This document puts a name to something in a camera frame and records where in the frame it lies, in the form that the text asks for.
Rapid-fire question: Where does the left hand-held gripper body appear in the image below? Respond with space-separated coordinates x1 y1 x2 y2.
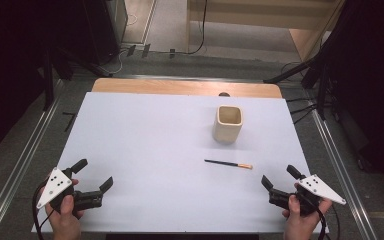
36 167 104 211

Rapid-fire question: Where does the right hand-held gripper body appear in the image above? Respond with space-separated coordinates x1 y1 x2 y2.
268 174 347 216

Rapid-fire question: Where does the black brush with orange tip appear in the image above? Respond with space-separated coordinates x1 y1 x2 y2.
204 159 254 170

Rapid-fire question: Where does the cream square ceramic cup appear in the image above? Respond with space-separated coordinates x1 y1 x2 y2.
212 104 244 145

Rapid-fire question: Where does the person's left hand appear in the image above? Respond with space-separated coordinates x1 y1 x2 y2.
44 179 85 240

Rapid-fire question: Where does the person's right hand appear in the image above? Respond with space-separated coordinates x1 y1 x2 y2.
281 194 333 240

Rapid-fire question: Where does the white table cover sheet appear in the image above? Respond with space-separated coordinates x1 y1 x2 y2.
30 91 329 234

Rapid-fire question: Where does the black tripod stand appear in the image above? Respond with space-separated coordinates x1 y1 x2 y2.
263 56 333 121
41 46 114 112

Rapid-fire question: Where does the black curtain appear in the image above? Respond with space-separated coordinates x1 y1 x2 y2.
326 0 384 196
0 0 53 163

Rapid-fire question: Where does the dark cabinet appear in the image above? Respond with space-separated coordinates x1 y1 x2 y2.
79 0 129 65

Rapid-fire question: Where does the light wooden panel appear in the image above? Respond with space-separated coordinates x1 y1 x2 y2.
185 0 346 63

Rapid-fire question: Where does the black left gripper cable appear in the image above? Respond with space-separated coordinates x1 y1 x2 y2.
31 181 55 240

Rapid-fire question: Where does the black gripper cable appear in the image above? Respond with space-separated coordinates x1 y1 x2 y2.
31 181 55 240
311 199 342 240

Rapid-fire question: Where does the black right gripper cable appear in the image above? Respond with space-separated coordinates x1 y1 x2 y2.
311 199 342 240

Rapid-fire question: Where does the metal floor rail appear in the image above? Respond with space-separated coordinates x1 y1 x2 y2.
0 79 64 240
304 93 378 240

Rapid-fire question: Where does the bundle of black cables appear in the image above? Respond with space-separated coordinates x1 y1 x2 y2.
285 96 318 125

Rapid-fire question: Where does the white floor cable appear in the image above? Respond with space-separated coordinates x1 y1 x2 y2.
102 46 132 76

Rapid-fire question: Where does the black floor cable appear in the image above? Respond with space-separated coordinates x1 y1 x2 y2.
159 0 209 56

